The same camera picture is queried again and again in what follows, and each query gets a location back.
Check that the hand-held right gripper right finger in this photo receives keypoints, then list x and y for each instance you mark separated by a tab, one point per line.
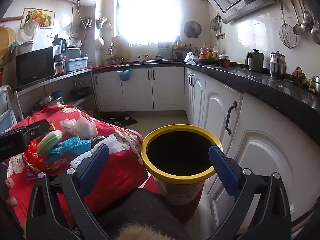
223	167

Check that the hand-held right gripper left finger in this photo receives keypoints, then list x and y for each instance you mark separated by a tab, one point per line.
96	166

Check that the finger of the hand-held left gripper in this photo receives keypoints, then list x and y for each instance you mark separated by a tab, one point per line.
37	129

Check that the small yellow snack packet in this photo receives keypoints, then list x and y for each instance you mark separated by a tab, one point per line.
51	126

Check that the red plastic wrapper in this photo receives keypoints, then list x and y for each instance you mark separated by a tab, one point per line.
32	152

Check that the white plastic bag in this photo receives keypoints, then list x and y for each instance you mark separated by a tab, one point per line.
68	125

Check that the teal blue sponge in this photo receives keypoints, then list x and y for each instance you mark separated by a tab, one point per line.
72	146

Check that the purple wrapper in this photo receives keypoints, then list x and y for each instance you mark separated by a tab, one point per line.
32	171

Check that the white tissue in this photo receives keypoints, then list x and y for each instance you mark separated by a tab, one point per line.
86	127

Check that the yellow rimmed trash bin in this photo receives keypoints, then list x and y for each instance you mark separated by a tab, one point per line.
175	178

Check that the person's left hand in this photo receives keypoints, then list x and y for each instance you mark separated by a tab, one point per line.
10	183

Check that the red floral blanket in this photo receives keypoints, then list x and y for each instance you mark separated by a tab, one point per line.
120	165

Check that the stack of steel pots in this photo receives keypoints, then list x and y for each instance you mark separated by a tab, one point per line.
45	102

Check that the black floor mat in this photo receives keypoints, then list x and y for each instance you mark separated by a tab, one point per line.
120	120

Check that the black wok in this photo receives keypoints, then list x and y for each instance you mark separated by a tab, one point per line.
80	92

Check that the stainless steel shelf table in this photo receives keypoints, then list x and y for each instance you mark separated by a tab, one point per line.
62	76

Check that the black microwave oven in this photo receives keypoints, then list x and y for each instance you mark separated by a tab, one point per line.
35	67

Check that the white kitchen base cabinets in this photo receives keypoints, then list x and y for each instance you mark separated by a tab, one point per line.
207	100

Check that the grey blue dish box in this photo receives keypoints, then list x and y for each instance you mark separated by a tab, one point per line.
75	64

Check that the black blender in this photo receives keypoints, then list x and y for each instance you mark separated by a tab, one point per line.
59	55

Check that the grey blue storage container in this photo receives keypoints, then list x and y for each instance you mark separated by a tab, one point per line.
73	53

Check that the black kitchen countertop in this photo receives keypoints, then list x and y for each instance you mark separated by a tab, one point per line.
262	85

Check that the red cloth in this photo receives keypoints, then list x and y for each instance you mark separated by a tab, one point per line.
105	66

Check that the blue bag on cabinet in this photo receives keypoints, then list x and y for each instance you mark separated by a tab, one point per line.
123	75

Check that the white round mesh cover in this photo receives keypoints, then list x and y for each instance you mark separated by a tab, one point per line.
31	30

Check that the glass jar dark contents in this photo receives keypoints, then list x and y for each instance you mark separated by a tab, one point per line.
224	61

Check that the black serving tray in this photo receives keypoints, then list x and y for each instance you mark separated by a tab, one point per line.
206	62

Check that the olive grey kettle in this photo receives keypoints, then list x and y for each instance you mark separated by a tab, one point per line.
255	61

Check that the clear plastic bag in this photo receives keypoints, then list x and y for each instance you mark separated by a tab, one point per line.
190	58

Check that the stainless steel kettle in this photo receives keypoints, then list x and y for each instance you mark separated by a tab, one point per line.
277	66

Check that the yellow oil bottle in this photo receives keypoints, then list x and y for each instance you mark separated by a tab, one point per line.
210	53

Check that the red label sauce bottle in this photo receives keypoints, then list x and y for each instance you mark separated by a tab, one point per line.
204	51

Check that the pale cutting board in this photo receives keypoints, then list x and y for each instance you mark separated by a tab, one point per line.
122	47

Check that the pile of ginger roots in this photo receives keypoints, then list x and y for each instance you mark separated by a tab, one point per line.
301	77

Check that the black spice rack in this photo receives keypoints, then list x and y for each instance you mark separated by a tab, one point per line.
181	52

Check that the steel pot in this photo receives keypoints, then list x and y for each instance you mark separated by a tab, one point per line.
317	84

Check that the set of steel utensils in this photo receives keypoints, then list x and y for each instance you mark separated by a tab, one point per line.
217	26

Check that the steel ladle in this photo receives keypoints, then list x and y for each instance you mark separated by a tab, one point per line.
298	28

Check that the kitchen window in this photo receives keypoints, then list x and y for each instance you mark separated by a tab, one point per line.
148	12

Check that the large steel spoon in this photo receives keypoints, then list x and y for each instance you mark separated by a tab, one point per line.
315	33

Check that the steel slotted spoon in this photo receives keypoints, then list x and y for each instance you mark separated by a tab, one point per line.
307	20

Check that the fruit wall picture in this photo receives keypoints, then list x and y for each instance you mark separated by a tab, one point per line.
43	16

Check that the grey wall fan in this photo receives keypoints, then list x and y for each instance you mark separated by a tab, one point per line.
192	29

